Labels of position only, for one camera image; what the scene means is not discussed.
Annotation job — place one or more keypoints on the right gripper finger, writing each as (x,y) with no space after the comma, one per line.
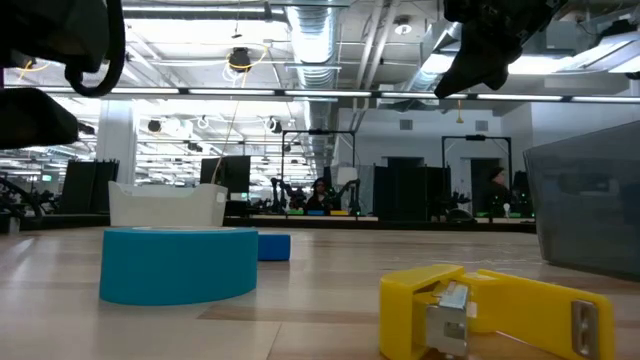
(482,60)

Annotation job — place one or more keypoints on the smoky grey plastic bin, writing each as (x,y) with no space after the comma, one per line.
(590,215)

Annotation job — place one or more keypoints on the yellow mini stapler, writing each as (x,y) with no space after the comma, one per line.
(525,310)

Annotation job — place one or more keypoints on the light blue tape roll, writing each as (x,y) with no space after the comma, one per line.
(175,270)

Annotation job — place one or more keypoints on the blue mini stapler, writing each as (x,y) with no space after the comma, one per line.
(275,247)

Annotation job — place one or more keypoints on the background black robot arm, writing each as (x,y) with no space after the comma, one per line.
(281,195)
(350,195)

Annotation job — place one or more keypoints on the ceiling light strip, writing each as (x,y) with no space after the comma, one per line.
(280,92)
(520,97)

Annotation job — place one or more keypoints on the person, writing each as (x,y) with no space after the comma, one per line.
(319,197)
(495,192)

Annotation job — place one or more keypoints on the black partition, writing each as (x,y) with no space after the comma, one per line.
(90,186)
(400,195)

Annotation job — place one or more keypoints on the black ceiling fixture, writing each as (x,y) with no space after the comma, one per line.
(240,57)

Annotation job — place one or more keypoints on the yellow block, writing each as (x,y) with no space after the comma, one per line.
(339,212)

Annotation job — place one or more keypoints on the white square plastic bin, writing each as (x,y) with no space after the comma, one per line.
(165,205)

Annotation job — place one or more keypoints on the blue block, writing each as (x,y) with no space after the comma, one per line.
(316,212)

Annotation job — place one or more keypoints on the black screen panel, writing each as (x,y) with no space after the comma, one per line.
(230,175)

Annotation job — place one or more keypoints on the green block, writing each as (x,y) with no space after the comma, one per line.
(294,212)

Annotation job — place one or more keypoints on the black gantry frame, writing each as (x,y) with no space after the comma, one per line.
(475,137)
(317,132)

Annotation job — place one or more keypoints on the silver ventilation duct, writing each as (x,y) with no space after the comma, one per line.
(314,50)

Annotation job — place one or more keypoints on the black aluminium table frame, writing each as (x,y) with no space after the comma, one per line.
(450,226)

